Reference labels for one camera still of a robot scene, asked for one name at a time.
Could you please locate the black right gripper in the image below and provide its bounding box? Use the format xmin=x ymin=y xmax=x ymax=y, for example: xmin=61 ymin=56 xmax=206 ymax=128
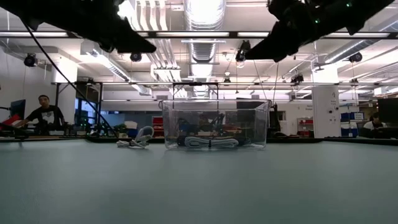
xmin=244 ymin=0 xmax=323 ymax=63

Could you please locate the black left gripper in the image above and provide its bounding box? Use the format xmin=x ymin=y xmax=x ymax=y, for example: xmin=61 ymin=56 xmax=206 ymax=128
xmin=70 ymin=0 xmax=157 ymax=54

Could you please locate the white smooth USB-C cable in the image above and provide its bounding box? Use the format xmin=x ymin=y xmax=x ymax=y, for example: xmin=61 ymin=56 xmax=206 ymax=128
xmin=116 ymin=125 xmax=155 ymax=149

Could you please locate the black braided USB-C cable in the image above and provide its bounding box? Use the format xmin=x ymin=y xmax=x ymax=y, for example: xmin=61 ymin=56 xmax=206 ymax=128
xmin=176 ymin=136 xmax=250 ymax=148

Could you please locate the pale blue braided USB-C cable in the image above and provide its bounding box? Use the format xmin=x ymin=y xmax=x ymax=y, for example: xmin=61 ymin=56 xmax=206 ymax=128
xmin=183 ymin=136 xmax=240 ymax=149

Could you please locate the clear plastic bin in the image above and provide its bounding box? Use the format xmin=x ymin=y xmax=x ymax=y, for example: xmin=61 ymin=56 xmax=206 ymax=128
xmin=159 ymin=99 xmax=272 ymax=151

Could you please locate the white square column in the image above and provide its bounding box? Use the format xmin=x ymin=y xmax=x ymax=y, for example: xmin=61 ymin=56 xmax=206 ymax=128
xmin=312 ymin=67 xmax=341 ymax=139

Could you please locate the grey shelf with red bins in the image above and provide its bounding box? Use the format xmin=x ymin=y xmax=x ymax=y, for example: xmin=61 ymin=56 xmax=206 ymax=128
xmin=297 ymin=117 xmax=314 ymax=138

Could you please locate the red storage bin shelf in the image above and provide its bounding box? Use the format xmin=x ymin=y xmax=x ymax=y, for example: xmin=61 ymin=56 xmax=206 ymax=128
xmin=151 ymin=116 xmax=165 ymax=138

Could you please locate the blue storage bin stack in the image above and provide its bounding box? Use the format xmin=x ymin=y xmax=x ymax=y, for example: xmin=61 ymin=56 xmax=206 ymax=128
xmin=340 ymin=111 xmax=365 ymax=138

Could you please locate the person in black shirt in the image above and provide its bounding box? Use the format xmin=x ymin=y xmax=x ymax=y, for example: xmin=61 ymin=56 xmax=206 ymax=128
xmin=14 ymin=95 xmax=66 ymax=134

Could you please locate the person at desk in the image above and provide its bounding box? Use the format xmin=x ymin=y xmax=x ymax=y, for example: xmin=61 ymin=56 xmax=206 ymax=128
xmin=364 ymin=111 xmax=389 ymax=131

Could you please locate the small dark monitor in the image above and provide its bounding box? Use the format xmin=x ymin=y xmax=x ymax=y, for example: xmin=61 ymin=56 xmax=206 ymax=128
xmin=10 ymin=99 xmax=27 ymax=119

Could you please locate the large dark monitor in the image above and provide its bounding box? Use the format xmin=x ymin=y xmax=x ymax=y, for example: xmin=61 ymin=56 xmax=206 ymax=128
xmin=377 ymin=98 xmax=398 ymax=124

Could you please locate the red machine part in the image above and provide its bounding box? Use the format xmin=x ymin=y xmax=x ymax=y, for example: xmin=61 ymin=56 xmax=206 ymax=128
xmin=0 ymin=114 xmax=20 ymax=129

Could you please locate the black hanging overhead camera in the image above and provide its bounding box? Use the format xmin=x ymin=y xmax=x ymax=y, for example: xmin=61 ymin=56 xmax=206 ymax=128
xmin=235 ymin=40 xmax=252 ymax=62

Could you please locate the black background station frame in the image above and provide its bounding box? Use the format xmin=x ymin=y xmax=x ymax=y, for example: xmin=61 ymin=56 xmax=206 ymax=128
xmin=51 ymin=80 xmax=104 ymax=138

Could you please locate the black rig frame crossbar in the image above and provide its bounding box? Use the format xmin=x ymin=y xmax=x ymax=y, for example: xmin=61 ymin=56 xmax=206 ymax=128
xmin=0 ymin=30 xmax=398 ymax=40

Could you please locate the silver spiral air duct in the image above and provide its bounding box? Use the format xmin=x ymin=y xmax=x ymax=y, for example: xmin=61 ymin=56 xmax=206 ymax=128
xmin=183 ymin=0 xmax=226 ymax=100

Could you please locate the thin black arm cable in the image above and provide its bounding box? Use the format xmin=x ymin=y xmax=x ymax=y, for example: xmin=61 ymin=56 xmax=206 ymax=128
xmin=23 ymin=23 xmax=119 ymax=138

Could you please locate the small black background frame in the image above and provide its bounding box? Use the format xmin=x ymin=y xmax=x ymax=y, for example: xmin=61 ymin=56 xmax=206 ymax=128
xmin=172 ymin=82 xmax=220 ymax=101

